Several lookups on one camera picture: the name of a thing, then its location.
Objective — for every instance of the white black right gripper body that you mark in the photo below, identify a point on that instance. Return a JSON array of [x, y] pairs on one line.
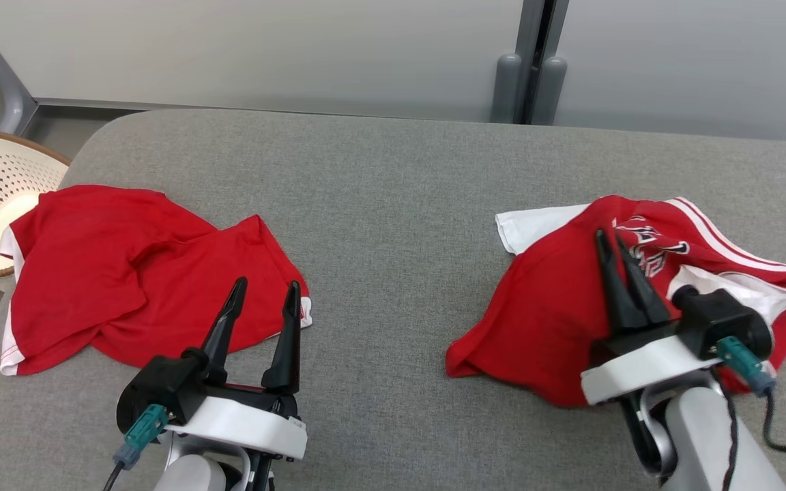
[[638, 372]]

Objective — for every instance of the red white-striped Bulls shorts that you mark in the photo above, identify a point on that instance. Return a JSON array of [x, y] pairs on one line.
[[93, 273]]

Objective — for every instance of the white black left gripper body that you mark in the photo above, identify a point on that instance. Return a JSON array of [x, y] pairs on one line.
[[243, 426]]

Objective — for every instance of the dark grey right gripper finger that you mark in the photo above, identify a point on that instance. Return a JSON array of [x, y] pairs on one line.
[[647, 300], [615, 300]]

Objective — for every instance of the grey partition base rail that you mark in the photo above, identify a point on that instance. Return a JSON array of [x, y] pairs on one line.
[[229, 108]]

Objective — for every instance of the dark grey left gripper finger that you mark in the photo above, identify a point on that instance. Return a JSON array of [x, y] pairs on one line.
[[287, 348], [226, 334]]

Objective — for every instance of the teal camera connector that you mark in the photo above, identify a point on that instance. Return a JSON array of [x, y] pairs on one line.
[[741, 361], [142, 431]]

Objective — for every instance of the teal left camera connector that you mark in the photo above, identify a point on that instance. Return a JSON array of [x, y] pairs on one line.
[[142, 431]]

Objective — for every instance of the teal right camera connector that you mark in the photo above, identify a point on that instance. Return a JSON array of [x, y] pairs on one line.
[[741, 361]]

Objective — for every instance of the grey partition post with feet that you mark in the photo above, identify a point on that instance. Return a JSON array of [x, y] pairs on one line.
[[505, 88]]

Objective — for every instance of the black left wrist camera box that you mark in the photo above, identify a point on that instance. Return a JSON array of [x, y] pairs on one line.
[[157, 392]]

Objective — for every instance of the red Bulls shirt white sleeves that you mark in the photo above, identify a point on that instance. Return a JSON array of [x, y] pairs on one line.
[[543, 307]]

